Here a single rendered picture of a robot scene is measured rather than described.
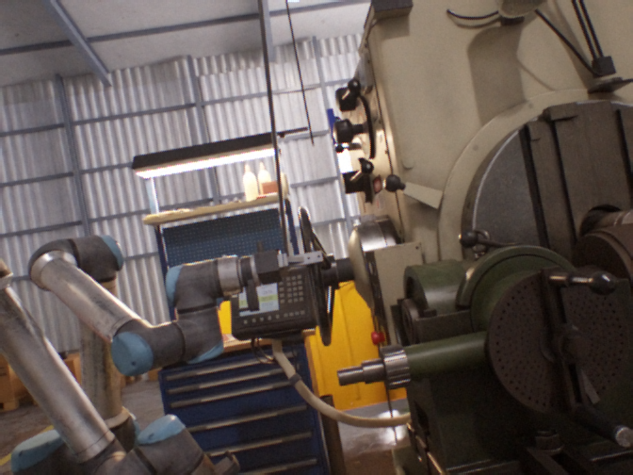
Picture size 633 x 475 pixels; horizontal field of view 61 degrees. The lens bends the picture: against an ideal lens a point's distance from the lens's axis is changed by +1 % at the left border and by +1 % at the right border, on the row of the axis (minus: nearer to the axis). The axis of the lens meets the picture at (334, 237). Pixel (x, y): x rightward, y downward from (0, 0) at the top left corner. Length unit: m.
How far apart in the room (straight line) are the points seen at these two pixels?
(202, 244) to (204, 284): 2.17
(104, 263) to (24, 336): 0.43
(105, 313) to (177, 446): 0.33
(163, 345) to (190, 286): 0.14
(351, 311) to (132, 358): 2.98
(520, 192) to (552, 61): 0.36
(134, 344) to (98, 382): 0.65
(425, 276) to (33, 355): 0.87
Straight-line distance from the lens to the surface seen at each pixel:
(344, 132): 1.51
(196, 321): 1.24
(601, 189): 1.27
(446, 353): 0.74
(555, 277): 0.72
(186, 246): 3.43
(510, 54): 1.38
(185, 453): 1.29
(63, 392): 1.36
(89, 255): 1.68
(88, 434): 1.38
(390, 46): 1.31
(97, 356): 1.78
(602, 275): 0.63
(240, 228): 3.36
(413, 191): 1.20
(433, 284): 0.84
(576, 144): 1.26
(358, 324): 4.05
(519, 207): 1.20
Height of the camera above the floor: 1.35
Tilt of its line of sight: 1 degrees up
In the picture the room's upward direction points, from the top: 11 degrees counter-clockwise
